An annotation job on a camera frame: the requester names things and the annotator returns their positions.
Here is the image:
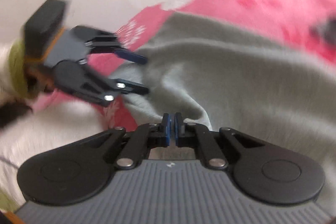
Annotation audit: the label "grey sweatpants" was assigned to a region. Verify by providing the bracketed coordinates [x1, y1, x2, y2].
[110, 13, 336, 211]

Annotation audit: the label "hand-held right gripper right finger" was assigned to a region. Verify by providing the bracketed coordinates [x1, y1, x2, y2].
[175, 112, 265, 170]

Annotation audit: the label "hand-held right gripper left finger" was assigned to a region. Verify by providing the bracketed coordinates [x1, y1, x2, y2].
[79, 113, 172, 170]

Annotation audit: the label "person's left hand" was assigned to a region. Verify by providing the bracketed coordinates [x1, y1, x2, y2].
[26, 67, 56, 95]

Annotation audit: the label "pink floral blanket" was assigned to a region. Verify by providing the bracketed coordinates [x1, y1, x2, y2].
[34, 0, 336, 132]

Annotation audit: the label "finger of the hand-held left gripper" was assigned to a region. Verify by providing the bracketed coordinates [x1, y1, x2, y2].
[72, 26, 148, 65]
[77, 67, 150, 108]

